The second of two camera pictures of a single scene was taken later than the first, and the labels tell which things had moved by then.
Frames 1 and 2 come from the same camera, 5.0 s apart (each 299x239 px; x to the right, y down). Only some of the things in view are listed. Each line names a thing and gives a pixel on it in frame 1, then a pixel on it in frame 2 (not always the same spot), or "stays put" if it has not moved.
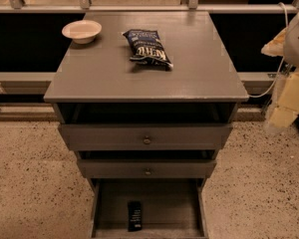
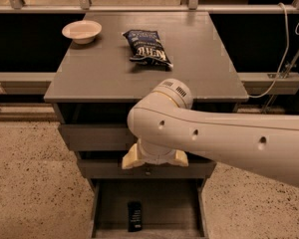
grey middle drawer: (148, 168) stays put
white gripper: (298, 45) → (154, 158)
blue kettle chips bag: (146, 47) stays put
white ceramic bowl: (82, 31) stays put
